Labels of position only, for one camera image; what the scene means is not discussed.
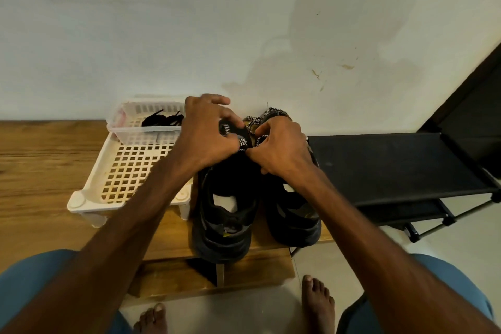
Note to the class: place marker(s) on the person's right hand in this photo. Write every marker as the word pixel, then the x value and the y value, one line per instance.
pixel 282 150

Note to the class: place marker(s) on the low wooden table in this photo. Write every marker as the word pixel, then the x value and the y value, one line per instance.
pixel 39 181

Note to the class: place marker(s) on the dark door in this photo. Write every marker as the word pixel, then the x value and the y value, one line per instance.
pixel 474 111

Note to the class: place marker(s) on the person's right forearm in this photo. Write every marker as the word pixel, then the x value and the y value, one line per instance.
pixel 383 259

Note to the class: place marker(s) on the black shoe rack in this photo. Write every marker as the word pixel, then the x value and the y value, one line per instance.
pixel 399 165

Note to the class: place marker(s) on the black shoelaces bundle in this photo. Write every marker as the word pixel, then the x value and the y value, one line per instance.
pixel 156 119

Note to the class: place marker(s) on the person's blue shorts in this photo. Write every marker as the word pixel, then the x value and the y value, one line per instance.
pixel 31 291

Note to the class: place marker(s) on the black shoe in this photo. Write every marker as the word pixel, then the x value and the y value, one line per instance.
pixel 223 228
pixel 293 220

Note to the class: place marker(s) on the small white plastic basket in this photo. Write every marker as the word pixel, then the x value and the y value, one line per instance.
pixel 125 136

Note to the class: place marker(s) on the person's left forearm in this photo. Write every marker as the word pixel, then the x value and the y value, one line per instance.
pixel 102 259

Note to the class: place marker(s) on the person's left hand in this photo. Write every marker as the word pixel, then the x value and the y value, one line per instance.
pixel 205 138

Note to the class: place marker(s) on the large white plastic tray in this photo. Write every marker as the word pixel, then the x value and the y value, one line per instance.
pixel 125 173

